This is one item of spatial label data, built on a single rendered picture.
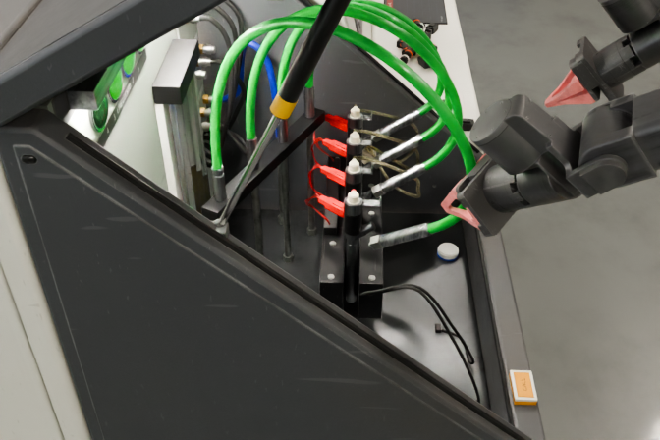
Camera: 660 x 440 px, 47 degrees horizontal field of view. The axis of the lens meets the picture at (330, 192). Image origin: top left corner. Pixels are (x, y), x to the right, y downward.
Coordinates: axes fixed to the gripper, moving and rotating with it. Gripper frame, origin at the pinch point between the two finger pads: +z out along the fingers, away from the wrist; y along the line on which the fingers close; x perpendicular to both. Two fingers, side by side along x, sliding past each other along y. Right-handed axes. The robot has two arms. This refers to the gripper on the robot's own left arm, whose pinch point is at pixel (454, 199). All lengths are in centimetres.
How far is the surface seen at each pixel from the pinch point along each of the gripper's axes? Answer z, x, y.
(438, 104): -7.8, -12.2, -0.9
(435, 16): 72, -10, -79
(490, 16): 235, 31, -255
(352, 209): 20.5, -3.3, 1.7
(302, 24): -0.5, -29.0, 2.4
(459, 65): 56, 0, -62
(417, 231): 5.7, 1.3, 3.8
